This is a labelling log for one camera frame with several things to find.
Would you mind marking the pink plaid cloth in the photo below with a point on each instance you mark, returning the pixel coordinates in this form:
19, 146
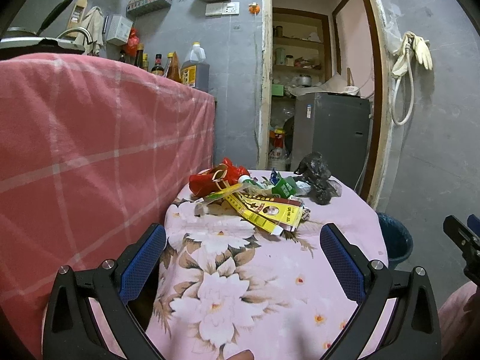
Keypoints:
93, 151

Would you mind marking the pink floral tablecloth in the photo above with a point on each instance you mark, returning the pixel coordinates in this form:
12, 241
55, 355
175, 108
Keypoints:
225, 286

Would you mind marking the wall switch plate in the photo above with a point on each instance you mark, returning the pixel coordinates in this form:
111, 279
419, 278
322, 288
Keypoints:
222, 9

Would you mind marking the grey washing machine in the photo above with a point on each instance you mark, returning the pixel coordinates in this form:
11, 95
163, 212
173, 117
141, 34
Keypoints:
338, 127

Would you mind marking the wooden cutting board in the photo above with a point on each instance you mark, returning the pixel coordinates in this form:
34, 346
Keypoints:
77, 14

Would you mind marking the dark soy sauce bottle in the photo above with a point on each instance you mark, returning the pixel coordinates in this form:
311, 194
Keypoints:
158, 68

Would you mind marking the chrome faucet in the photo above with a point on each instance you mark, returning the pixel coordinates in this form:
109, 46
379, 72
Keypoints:
77, 33

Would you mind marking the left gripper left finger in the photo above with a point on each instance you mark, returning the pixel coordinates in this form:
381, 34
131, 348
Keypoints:
71, 330

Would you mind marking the beige hanging towel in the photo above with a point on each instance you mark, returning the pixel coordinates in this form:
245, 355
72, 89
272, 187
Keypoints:
93, 22

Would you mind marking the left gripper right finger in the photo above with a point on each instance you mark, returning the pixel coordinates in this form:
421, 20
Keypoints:
398, 305

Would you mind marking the green box on shelf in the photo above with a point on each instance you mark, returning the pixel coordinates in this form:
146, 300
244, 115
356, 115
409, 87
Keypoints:
277, 90

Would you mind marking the white rubber gloves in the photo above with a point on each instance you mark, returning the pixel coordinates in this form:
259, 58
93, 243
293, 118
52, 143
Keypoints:
411, 46

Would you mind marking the black wok pan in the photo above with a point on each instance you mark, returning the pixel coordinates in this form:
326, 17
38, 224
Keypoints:
18, 41

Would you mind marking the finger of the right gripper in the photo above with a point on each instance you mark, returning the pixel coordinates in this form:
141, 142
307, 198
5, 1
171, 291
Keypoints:
466, 238

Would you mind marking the black plastic bag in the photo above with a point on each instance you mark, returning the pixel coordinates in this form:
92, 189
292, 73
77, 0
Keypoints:
313, 170

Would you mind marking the red plastic bag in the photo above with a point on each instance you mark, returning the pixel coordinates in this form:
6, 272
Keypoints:
216, 178

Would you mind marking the blue lined trash bin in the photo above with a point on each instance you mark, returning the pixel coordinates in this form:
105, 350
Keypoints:
397, 238

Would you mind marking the yellow carton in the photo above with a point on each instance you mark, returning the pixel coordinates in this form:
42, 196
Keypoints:
274, 215

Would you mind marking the white wall box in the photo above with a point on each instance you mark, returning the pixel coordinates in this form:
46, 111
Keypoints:
118, 30

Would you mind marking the large vinegar jug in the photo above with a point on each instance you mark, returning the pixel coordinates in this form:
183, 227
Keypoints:
195, 69

